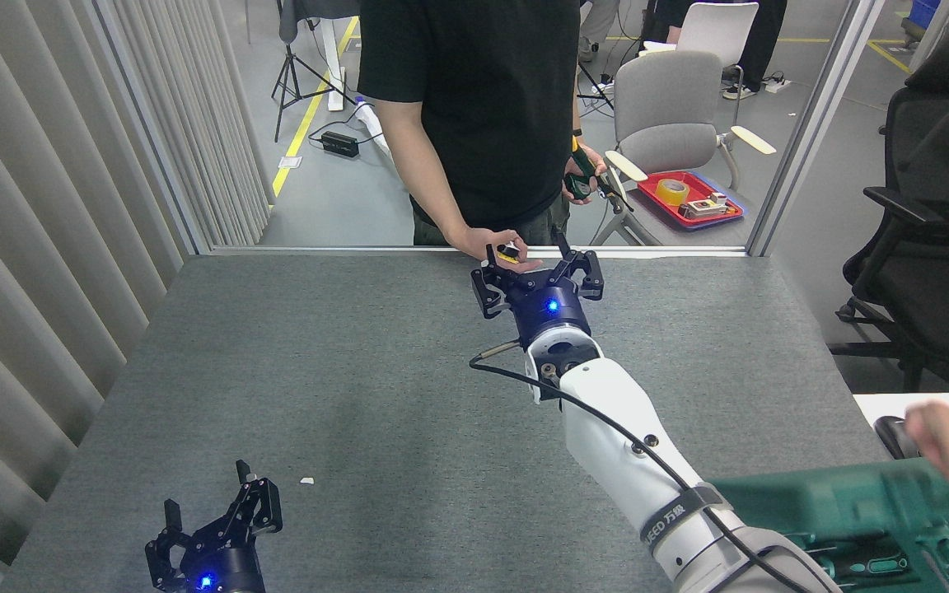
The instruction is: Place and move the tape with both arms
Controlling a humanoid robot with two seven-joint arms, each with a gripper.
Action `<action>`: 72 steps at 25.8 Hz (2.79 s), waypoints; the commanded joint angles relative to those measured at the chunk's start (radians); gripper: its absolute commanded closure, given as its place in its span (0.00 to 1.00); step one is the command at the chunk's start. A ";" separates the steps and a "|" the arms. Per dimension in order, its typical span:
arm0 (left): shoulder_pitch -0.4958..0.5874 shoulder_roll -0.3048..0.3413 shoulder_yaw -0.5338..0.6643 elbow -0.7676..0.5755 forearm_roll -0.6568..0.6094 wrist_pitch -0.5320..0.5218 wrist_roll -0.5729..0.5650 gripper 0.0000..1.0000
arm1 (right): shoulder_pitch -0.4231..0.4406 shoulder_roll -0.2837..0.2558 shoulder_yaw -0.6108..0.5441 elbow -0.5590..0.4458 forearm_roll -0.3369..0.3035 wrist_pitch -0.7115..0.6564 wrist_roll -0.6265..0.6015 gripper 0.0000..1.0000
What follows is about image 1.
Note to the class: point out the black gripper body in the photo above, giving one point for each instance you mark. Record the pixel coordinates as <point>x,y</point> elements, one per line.
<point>223,568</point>
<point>553,311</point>

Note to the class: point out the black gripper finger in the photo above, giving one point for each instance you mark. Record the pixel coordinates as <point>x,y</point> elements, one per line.
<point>163,552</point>
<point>260,511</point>
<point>588,273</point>
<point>491,292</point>

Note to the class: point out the small yellow black tape measure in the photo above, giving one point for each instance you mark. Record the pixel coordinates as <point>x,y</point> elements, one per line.
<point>510,255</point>

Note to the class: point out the green yellow screwdriver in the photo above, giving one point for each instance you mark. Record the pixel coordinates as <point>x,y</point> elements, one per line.
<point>616,193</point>

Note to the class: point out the dark green tape measure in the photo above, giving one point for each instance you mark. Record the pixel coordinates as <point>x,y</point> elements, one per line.
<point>578,186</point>

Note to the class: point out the green plastic tool case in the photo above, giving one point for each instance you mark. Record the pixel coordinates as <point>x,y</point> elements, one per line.
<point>837,494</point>

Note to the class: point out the person's right forearm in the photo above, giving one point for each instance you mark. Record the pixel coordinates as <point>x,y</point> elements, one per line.
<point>421,165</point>

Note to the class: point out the yellow tape roll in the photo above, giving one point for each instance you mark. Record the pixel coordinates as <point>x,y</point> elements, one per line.
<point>672,193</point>

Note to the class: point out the person's right hand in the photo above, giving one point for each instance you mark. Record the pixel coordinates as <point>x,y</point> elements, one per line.
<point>474,243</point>

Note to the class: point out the person's left hand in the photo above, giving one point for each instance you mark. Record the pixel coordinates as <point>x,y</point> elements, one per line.
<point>590,165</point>

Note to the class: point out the small white box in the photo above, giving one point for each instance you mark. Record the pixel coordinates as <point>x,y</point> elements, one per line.
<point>703,207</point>

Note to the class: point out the red tray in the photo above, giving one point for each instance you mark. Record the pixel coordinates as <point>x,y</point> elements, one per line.
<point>717,221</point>

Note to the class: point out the grey chair with cream armrests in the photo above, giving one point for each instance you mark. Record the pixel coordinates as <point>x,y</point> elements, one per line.
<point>664,107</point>

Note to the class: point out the person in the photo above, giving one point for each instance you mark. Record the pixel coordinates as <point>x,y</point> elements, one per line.
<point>771,33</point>
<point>483,99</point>
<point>598,21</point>

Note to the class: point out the black power adapter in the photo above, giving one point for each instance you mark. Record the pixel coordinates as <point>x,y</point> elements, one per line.
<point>339,144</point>

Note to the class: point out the white power strip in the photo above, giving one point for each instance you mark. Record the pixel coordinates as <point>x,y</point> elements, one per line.
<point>775,84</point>

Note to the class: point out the white chair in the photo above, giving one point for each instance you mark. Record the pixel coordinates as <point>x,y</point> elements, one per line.
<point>717,29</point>

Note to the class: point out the black tripod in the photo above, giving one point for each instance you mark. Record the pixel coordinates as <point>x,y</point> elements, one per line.
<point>292,70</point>

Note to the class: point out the white desk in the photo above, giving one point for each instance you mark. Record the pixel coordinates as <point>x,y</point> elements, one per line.
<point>882,403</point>

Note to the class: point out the black computer mouse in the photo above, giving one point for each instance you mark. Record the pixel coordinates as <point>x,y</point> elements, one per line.
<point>895,436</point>

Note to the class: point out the black office chair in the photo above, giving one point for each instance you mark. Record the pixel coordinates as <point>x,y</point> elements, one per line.
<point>944,272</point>

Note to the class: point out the blue bin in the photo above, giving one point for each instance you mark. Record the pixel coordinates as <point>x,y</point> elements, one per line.
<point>923,15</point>

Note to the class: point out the silver frame post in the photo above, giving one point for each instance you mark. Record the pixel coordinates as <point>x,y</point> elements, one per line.
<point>812,132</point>

